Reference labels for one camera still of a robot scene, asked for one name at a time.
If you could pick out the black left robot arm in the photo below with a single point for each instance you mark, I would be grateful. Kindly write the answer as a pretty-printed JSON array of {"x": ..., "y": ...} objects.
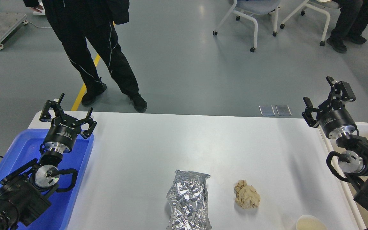
[{"x": 25, "y": 192}]

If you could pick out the seated person in black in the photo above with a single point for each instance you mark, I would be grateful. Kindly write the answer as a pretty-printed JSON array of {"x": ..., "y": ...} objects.
[{"x": 350, "y": 25}]

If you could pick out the crumpled brown paper ball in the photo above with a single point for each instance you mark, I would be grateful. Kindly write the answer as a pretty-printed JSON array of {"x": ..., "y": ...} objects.
[{"x": 247, "y": 196}]

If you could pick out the crumpled aluminium foil bag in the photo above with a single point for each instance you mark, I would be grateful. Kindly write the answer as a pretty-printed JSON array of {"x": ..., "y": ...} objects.
[{"x": 188, "y": 200}]

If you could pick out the left metal floor plate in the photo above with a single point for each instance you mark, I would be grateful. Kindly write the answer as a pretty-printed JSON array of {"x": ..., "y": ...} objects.
[{"x": 266, "y": 110}]

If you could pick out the metal floor plate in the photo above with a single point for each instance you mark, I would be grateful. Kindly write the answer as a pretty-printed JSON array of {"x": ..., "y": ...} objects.
[
  {"x": 266, "y": 110},
  {"x": 283, "y": 110}
]

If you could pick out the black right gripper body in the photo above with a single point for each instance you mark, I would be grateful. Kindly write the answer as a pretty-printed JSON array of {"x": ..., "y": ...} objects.
[{"x": 337, "y": 123}]

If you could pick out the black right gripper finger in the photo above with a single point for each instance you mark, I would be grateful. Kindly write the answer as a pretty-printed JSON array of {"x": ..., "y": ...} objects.
[
  {"x": 341, "y": 93},
  {"x": 309, "y": 109}
]

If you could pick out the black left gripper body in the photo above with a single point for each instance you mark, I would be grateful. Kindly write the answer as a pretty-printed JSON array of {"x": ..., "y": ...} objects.
[{"x": 63, "y": 131}]

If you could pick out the blue plastic bin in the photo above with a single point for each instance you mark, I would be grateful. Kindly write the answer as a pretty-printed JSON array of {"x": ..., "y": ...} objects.
[{"x": 26, "y": 147}]

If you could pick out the right metal floor plate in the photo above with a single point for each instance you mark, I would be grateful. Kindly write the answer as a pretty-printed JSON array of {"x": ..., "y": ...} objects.
[{"x": 283, "y": 110}]

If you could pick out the white paper cup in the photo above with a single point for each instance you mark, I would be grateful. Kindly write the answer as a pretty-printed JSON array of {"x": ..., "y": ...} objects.
[{"x": 309, "y": 222}]

